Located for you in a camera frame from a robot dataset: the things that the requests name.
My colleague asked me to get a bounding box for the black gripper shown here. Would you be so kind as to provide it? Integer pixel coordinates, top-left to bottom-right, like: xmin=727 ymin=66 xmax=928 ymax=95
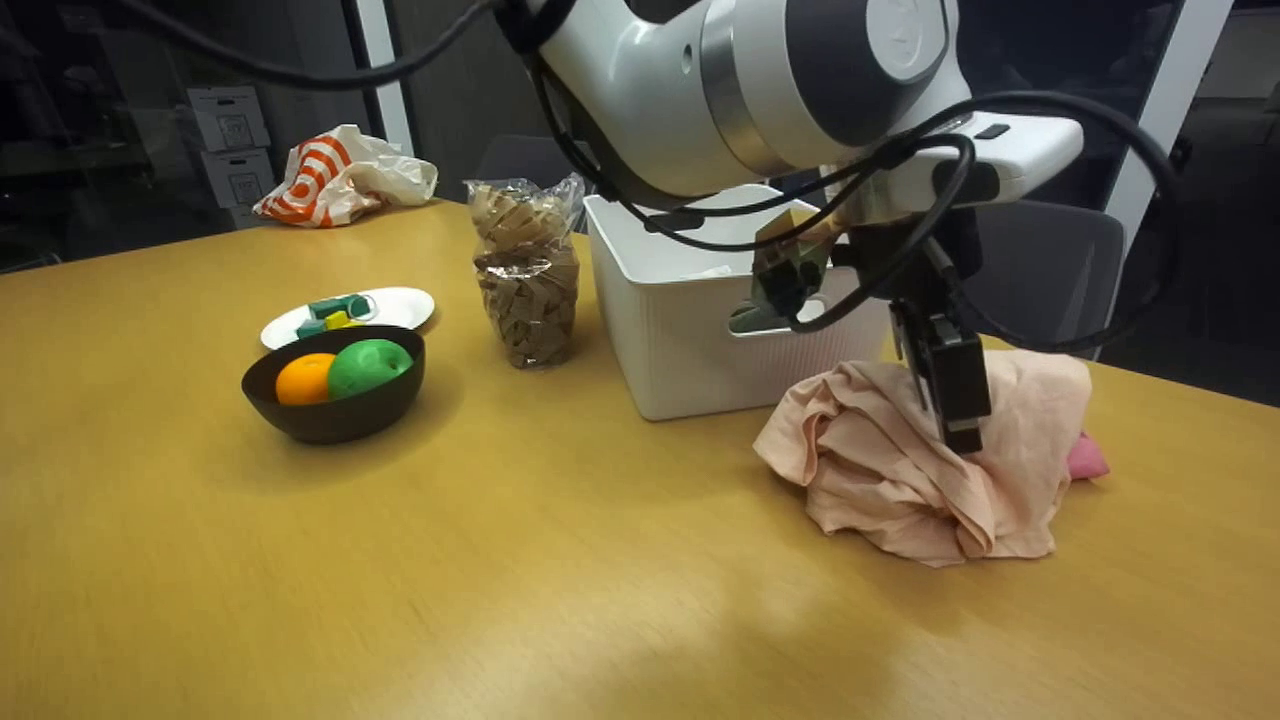
xmin=843 ymin=210 xmax=1000 ymax=461

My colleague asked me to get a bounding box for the cream shirt with orange print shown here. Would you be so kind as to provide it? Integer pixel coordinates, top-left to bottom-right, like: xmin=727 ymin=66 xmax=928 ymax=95
xmin=753 ymin=343 xmax=1096 ymax=573

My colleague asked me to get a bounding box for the pink shirt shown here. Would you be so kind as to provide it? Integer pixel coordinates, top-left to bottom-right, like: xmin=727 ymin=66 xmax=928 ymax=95
xmin=1063 ymin=433 xmax=1117 ymax=490

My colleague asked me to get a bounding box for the grey chair behind basket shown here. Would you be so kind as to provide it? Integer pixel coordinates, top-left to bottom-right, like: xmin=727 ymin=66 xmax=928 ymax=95
xmin=957 ymin=196 xmax=1131 ymax=366

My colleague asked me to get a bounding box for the white plastic basket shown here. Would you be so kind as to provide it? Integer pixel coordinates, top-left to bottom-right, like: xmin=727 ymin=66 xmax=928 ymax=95
xmin=580 ymin=185 xmax=901 ymax=423

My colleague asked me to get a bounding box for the clear bag of pasta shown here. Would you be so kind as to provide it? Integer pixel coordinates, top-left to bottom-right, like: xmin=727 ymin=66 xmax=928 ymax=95
xmin=462 ymin=171 xmax=588 ymax=371

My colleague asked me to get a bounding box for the white round plate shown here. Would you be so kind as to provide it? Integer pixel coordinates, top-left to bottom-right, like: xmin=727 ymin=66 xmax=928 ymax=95
xmin=257 ymin=286 xmax=440 ymax=354

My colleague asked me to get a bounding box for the green toy apple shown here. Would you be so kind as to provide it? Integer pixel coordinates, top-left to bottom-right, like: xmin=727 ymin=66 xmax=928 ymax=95
xmin=323 ymin=336 xmax=417 ymax=400

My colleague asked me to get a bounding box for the black bowl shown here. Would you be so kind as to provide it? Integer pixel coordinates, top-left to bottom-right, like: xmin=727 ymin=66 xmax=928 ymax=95
xmin=238 ymin=326 xmax=432 ymax=448

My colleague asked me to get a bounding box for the tall teal toy block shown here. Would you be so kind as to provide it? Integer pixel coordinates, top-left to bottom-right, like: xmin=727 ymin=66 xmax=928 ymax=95
xmin=308 ymin=291 xmax=374 ymax=326

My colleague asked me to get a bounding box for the orange toy fruit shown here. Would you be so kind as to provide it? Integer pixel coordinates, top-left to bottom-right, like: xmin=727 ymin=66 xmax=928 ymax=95
xmin=270 ymin=348 xmax=338 ymax=410

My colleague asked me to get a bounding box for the orange and white plastic bag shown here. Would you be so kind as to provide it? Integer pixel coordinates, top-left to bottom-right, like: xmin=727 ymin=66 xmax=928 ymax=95
xmin=253 ymin=122 xmax=440 ymax=234

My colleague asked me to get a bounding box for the grey storage box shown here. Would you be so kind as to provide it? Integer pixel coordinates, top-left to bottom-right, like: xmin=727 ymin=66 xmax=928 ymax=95
xmin=195 ymin=144 xmax=278 ymax=216
xmin=182 ymin=85 xmax=277 ymax=153

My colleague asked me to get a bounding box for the wood and green camera mount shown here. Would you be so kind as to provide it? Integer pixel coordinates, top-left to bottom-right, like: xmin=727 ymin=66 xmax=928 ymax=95
xmin=727 ymin=206 xmax=852 ymax=336

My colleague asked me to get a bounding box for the white window frame post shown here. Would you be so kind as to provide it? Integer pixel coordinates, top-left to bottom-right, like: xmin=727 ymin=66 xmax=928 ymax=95
xmin=1090 ymin=0 xmax=1234 ymax=258

